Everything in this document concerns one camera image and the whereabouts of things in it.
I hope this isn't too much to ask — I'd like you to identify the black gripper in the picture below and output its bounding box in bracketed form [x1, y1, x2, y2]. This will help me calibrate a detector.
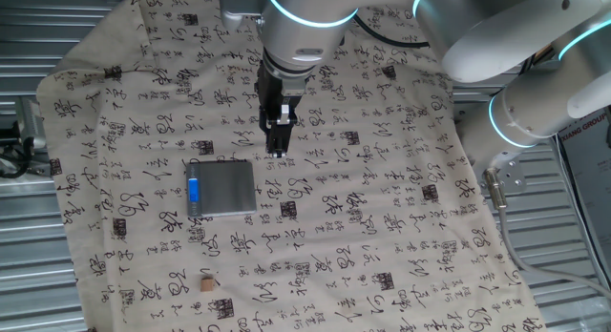
[256, 64, 307, 159]

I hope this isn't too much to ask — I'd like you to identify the silver digital pocket scale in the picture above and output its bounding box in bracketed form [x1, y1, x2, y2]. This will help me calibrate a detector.
[184, 159, 258, 218]

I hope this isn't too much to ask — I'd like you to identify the beige calligraphy print cloth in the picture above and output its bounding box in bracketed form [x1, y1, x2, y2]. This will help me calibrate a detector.
[35, 0, 548, 332]

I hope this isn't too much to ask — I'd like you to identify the white printed poster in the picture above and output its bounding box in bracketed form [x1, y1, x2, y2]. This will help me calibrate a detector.
[556, 106, 611, 276]

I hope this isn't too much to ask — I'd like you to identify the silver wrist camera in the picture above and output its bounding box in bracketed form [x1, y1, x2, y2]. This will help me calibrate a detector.
[219, 0, 264, 33]

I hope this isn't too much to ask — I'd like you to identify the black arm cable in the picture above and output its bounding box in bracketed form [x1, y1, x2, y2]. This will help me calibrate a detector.
[352, 14, 431, 50]

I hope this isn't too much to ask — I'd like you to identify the grey cable with brass connector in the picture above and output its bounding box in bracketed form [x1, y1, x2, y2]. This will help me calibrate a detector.
[481, 167, 611, 300]

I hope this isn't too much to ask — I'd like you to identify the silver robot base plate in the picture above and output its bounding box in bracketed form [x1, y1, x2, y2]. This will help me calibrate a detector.
[484, 153, 529, 196]

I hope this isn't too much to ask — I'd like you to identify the silver side camera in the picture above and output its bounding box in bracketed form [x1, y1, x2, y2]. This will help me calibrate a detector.
[13, 96, 48, 152]

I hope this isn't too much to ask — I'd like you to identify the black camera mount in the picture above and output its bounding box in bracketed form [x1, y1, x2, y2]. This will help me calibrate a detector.
[0, 121, 35, 180]

